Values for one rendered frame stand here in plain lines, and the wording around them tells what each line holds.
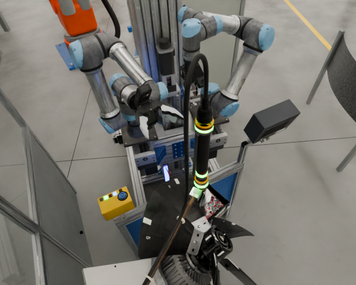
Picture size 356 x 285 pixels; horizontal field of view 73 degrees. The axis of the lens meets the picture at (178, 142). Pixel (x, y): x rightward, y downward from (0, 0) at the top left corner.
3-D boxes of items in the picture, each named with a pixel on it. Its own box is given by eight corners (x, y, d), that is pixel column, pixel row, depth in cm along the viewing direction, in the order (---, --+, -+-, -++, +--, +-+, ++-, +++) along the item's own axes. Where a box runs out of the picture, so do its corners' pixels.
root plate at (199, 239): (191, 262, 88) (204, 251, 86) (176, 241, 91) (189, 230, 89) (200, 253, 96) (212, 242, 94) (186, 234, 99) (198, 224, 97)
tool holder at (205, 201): (203, 215, 79) (204, 201, 71) (183, 206, 81) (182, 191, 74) (214, 193, 84) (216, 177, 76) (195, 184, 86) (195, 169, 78)
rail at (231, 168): (118, 228, 145) (114, 223, 139) (116, 223, 148) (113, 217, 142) (242, 169, 168) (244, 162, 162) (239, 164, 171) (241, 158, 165)
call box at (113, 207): (107, 222, 129) (101, 214, 121) (102, 207, 135) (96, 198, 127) (135, 209, 133) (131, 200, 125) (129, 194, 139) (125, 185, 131)
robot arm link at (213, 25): (207, 8, 106) (188, 16, 102) (226, 17, 100) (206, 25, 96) (207, 27, 112) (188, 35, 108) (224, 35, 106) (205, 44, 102)
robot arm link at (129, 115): (150, 113, 106) (146, 93, 97) (127, 125, 102) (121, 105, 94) (140, 104, 110) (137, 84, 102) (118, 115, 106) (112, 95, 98)
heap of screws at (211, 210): (204, 227, 140) (204, 224, 137) (187, 210, 147) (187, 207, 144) (226, 206, 148) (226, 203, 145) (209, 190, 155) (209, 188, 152)
